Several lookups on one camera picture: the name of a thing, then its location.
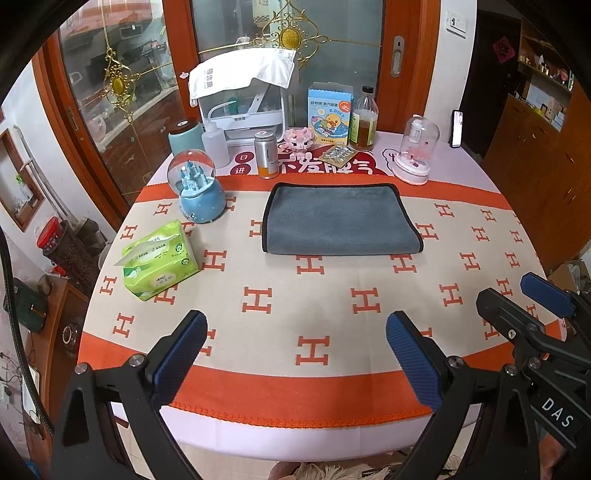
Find pill blister pack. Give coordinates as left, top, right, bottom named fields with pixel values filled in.
left=321, top=144, right=361, bottom=164

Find blue duck print box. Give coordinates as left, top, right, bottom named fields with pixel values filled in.
left=307, top=82, right=355, bottom=148

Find cardboard box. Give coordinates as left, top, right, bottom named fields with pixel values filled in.
left=547, top=261, right=591, bottom=294

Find white countertop appliance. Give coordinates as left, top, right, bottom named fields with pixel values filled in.
left=196, top=78, right=287, bottom=146

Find wooden cabinet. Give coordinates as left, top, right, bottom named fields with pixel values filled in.
left=480, top=92, right=591, bottom=280

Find green tissue pack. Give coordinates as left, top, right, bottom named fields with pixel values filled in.
left=114, top=220, right=201, bottom=302

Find smartphone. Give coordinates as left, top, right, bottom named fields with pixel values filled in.
left=450, top=109, right=465, bottom=149

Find grey towel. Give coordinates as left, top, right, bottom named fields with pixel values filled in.
left=262, top=183, right=424, bottom=257

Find pink glass dome ornament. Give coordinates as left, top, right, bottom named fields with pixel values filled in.
left=392, top=115, right=439, bottom=186

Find pink block pig figure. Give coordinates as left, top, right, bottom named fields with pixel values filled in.
left=277, top=128, right=317, bottom=162

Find blue castle snow globe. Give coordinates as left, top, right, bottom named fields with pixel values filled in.
left=167, top=148, right=227, bottom=224

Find silver and orange can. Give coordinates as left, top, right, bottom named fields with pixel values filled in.
left=254, top=130, right=280, bottom=180

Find white squeeze bottle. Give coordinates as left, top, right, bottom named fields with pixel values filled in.
left=201, top=104, right=232, bottom=169

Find teal insulated cup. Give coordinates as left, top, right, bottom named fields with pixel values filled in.
left=167, top=118, right=205, bottom=160

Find red lid jar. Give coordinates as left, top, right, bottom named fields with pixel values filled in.
left=37, top=217, right=63, bottom=254

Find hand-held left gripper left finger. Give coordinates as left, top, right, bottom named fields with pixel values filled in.
left=51, top=310, right=208, bottom=480

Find orange patterned blanket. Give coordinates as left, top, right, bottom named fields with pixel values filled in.
left=76, top=178, right=571, bottom=428

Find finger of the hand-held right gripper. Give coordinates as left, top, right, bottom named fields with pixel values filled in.
left=475, top=288, right=555, bottom=358
left=521, top=272, right=591, bottom=324

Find white wall switch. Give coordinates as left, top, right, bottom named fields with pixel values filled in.
left=445, top=13, right=470, bottom=37

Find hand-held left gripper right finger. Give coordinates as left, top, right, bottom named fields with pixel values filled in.
left=385, top=310, right=542, bottom=480

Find white fluffy rug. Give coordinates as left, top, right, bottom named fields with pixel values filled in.
left=268, top=455, right=462, bottom=480

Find silver door handle plate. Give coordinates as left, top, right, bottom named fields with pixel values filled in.
left=390, top=35, right=404, bottom=78

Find white cloth cover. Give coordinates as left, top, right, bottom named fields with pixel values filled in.
left=188, top=48, right=297, bottom=103

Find glass bottle amber liquid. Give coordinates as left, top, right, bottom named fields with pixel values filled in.
left=349, top=86, right=379, bottom=152

